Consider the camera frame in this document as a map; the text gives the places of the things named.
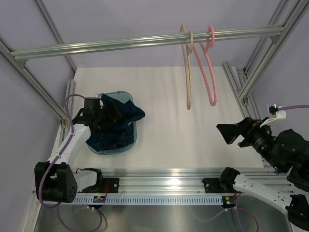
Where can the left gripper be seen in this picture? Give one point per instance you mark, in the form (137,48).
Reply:
(113,116)

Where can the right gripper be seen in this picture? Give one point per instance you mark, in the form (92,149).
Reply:
(251,126)

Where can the dark denim skirt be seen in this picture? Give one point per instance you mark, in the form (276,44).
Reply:
(120,135)

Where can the beige wooden hanger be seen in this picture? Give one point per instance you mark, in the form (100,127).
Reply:
(187,49)

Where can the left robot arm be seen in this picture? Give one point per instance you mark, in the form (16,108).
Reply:
(54,179)

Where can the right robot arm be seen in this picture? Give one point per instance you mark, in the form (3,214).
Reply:
(287,153)

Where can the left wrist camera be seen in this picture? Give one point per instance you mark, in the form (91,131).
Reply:
(95,96)

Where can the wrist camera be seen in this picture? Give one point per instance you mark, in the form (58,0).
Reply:
(275,115)
(95,96)

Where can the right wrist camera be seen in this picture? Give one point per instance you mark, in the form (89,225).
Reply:
(275,115)

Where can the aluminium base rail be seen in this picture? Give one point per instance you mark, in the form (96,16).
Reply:
(186,181)

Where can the slotted cable duct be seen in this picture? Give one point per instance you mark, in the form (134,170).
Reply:
(148,200)

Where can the aluminium hanging rail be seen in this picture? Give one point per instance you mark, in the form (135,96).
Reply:
(148,41)

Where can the left aluminium frame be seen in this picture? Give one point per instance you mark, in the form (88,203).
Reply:
(28,124)

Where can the aluminium frame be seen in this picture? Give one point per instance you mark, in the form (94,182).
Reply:
(286,16)
(28,124)

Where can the right aluminium frame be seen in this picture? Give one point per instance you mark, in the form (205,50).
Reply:
(286,16)

